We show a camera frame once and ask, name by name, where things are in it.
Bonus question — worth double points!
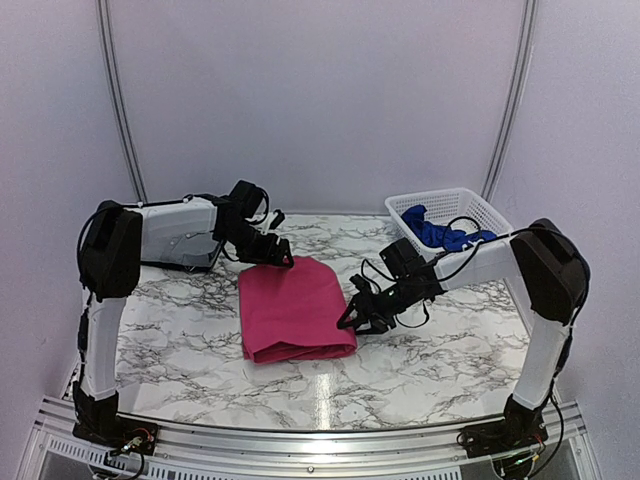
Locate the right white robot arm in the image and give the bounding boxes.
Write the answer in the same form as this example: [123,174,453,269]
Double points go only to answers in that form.
[337,218,591,448]

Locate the pink trousers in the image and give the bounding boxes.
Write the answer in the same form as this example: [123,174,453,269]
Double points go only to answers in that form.
[238,257,357,365]

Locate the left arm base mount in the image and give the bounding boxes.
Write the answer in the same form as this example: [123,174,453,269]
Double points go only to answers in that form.
[73,413,159,455]

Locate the folded grey polo shirt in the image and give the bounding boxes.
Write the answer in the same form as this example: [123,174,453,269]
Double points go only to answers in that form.
[141,237,219,272]

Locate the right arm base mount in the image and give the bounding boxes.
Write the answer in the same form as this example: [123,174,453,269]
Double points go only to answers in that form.
[456,410,548,458]

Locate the right aluminium corner post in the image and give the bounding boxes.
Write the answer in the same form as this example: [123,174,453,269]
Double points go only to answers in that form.
[481,0,539,201]

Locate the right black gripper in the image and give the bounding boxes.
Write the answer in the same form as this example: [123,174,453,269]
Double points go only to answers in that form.
[337,276,424,334]

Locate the aluminium front frame rail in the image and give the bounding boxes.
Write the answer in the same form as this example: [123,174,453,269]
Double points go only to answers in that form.
[16,397,602,479]

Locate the blue garment in basket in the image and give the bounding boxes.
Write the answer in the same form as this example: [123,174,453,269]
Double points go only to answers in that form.
[400,205,497,252]

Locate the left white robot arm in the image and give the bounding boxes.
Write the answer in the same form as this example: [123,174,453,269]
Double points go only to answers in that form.
[73,180,294,445]

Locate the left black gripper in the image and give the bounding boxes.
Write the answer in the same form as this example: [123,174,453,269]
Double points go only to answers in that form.
[220,220,292,266]

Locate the white plastic laundry basket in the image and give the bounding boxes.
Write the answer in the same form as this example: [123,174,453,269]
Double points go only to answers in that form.
[384,187,513,259]

